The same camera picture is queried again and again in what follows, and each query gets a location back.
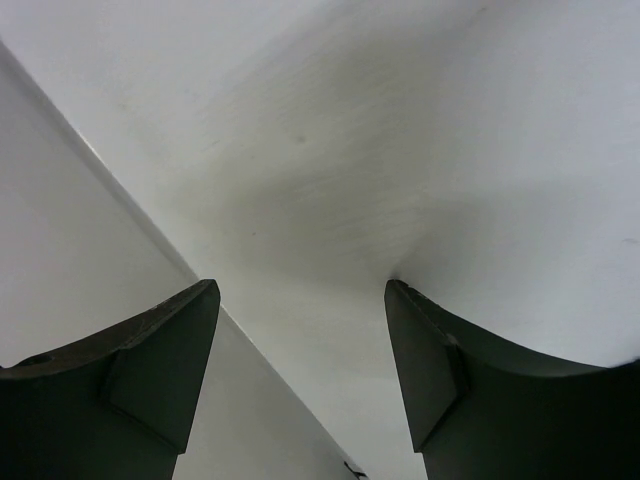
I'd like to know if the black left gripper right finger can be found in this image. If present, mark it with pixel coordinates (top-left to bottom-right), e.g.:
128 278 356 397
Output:
384 280 639 479

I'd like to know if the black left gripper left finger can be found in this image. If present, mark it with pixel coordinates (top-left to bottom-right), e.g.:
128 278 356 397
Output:
1 280 220 479

